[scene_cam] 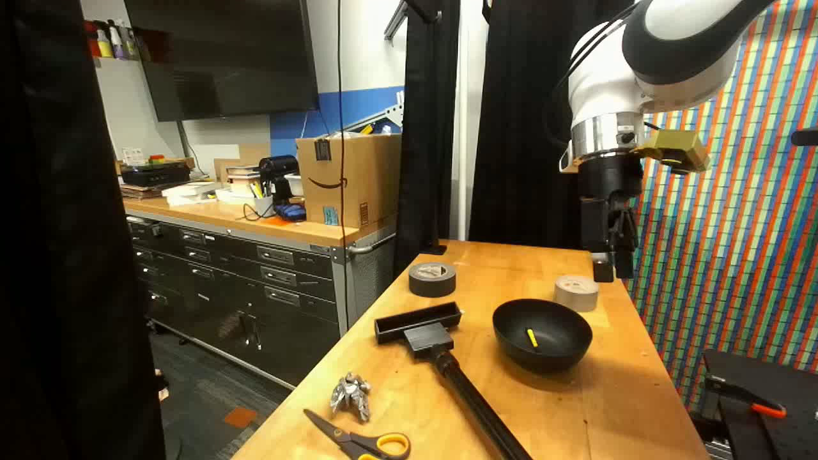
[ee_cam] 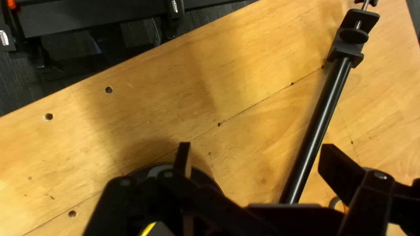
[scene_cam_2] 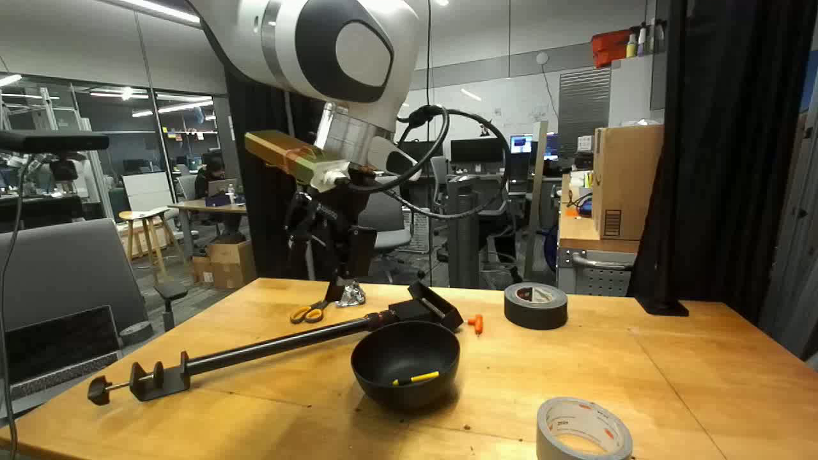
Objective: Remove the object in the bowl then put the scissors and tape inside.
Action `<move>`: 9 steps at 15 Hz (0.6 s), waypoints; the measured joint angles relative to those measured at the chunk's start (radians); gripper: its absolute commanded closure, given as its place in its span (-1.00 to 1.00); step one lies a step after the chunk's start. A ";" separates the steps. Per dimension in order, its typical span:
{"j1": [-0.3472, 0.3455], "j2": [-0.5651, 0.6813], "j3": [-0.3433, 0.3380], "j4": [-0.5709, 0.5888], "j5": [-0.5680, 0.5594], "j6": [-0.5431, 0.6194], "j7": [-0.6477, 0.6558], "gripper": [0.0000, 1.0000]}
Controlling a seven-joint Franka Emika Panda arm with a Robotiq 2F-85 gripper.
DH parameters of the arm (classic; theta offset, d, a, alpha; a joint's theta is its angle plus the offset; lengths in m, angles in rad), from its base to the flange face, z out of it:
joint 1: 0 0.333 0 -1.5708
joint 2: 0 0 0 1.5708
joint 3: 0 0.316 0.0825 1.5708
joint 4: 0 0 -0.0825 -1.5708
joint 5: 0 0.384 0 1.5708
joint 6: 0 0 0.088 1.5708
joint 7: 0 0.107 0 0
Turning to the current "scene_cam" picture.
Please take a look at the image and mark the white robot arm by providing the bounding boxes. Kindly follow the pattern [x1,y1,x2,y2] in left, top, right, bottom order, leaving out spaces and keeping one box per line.
[558,0,773,282]

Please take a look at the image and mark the wall mounted television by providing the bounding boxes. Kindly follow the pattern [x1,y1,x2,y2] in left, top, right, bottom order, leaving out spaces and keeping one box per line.
[124,0,318,121]

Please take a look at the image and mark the black bowl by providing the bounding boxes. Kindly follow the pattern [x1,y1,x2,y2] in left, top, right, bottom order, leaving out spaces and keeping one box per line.
[494,300,594,372]

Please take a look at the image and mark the yellow handled scissors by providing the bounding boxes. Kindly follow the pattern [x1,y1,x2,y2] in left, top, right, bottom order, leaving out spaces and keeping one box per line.
[304,408,413,460]

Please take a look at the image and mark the black curtain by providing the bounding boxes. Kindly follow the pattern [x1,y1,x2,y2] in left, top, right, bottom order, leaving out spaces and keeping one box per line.
[391,0,636,273]

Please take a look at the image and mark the grey tape roll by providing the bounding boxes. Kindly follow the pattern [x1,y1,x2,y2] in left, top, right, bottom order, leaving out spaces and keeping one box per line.
[556,277,598,312]

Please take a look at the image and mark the black tape roll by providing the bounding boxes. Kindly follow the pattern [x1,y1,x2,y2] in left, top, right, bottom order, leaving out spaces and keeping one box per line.
[409,264,459,297]

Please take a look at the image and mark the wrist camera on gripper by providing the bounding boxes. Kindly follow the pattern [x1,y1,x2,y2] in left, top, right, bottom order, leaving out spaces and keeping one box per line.
[639,130,709,174]

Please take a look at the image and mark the orange handled tool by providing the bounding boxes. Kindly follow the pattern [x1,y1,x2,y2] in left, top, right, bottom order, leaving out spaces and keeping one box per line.
[707,375,787,418]

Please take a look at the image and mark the black tool cabinet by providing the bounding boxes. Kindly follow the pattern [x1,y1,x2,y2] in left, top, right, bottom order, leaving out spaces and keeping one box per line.
[129,218,391,385]

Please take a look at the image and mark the silver binder clip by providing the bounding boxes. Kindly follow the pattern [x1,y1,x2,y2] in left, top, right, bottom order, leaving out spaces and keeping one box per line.
[331,372,372,425]

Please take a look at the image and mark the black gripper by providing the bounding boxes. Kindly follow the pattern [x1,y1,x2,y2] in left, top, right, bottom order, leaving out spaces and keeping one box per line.
[579,156,641,282]

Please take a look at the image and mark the small yellow marker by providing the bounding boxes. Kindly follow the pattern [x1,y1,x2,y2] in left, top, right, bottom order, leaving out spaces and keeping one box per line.
[528,329,540,349]

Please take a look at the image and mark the cardboard amazon box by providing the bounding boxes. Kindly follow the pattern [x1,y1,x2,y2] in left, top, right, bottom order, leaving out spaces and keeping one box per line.
[298,135,401,229]

